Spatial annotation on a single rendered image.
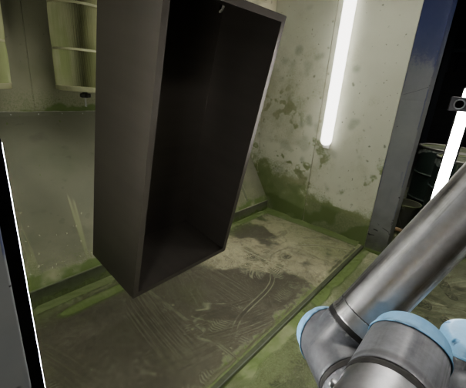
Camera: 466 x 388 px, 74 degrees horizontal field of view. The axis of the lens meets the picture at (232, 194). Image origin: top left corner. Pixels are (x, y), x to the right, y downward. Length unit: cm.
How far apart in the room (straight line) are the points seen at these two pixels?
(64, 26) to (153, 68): 127
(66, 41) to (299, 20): 201
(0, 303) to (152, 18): 79
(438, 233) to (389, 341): 19
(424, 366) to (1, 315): 55
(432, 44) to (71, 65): 246
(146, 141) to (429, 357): 92
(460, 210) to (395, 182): 239
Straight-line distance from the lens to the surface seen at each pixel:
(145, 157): 108
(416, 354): 40
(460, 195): 54
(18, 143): 238
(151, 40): 102
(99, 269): 230
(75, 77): 220
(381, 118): 290
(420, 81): 285
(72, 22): 222
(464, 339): 84
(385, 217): 301
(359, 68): 298
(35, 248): 220
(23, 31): 248
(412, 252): 53
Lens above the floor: 136
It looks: 19 degrees down
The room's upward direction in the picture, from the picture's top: 4 degrees clockwise
